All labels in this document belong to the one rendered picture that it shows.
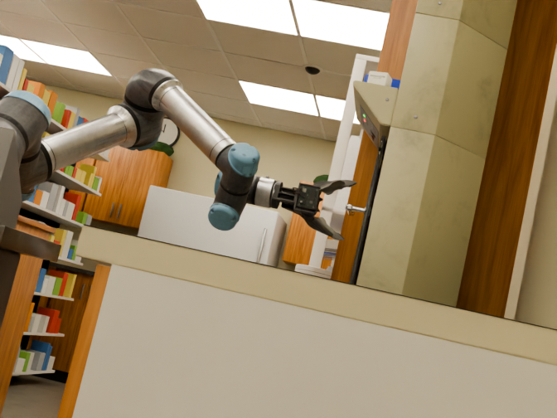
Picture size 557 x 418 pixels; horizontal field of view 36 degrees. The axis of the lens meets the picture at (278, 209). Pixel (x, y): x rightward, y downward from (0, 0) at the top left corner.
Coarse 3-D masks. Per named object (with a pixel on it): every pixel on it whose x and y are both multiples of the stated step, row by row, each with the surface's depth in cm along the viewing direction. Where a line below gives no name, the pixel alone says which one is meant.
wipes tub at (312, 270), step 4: (300, 264) 279; (296, 268) 280; (300, 268) 278; (304, 268) 277; (308, 268) 276; (312, 268) 276; (316, 268) 276; (320, 268) 276; (304, 272) 276; (308, 272) 276; (312, 272) 275; (316, 272) 275; (320, 272) 276; (324, 272) 276; (328, 272) 277; (320, 276) 276; (324, 276) 276; (328, 276) 277
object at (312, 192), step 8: (280, 184) 215; (304, 184) 212; (280, 192) 212; (288, 192) 214; (296, 192) 212; (304, 192) 212; (312, 192) 211; (320, 192) 213; (272, 200) 214; (280, 200) 213; (288, 200) 212; (296, 200) 211; (304, 200) 211; (312, 200) 211; (320, 200) 217; (296, 208) 213; (304, 208) 212; (312, 208) 211
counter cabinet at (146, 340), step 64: (128, 320) 102; (192, 320) 101; (256, 320) 100; (320, 320) 99; (128, 384) 100; (192, 384) 99; (256, 384) 99; (320, 384) 98; (384, 384) 97; (448, 384) 96; (512, 384) 95
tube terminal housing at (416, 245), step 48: (432, 48) 210; (480, 48) 216; (432, 96) 208; (480, 96) 216; (432, 144) 206; (480, 144) 217; (384, 192) 206; (432, 192) 206; (384, 240) 204; (432, 240) 207; (384, 288) 202; (432, 288) 207
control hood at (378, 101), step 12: (360, 84) 211; (372, 84) 211; (360, 96) 212; (372, 96) 210; (384, 96) 209; (396, 96) 209; (360, 108) 224; (372, 108) 209; (384, 108) 209; (360, 120) 238; (372, 120) 217; (384, 120) 208; (384, 132) 215
